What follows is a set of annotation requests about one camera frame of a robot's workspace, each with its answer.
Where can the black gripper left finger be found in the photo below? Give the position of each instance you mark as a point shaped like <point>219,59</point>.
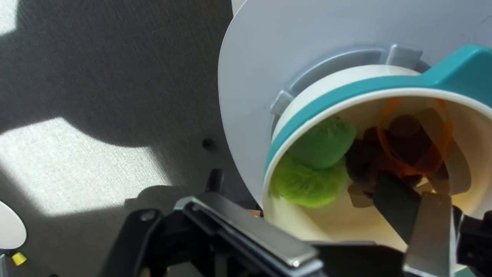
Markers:
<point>256,233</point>

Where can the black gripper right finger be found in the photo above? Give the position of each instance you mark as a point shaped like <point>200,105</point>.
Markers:
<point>431,241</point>

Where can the white pot with teal band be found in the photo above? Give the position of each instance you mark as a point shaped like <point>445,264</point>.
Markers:
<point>328,225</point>

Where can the light green felt toy food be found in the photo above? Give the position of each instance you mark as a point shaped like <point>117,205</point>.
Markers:
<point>305,185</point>

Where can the brown toy food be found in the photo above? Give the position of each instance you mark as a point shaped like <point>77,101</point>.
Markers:
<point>367,159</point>

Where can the small yellow block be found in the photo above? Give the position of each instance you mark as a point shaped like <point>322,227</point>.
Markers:
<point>19,259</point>

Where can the white oval object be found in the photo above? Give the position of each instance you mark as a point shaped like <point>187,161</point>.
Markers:
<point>10,225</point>

